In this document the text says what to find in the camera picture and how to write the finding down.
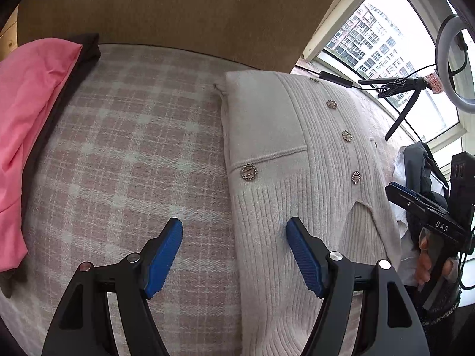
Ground person's right hand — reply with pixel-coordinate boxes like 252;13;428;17
414;231;458;285

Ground black cable with inline switch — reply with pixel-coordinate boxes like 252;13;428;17
292;64;420;99

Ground white ring light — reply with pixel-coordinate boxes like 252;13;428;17
435;14;474;114

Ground pink plaid blanket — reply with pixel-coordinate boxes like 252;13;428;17
1;45;247;355

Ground cream knit cardigan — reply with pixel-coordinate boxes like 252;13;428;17
218;70;401;355

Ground white shirt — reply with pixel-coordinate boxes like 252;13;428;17
391;146;419;287

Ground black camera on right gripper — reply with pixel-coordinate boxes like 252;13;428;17
449;151;475;229

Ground pink folded garment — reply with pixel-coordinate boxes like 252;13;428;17
1;38;82;272

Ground dark brown folded garment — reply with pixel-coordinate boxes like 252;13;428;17
1;33;101;297

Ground wooden cabinet panel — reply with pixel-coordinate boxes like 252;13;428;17
17;0;333;72

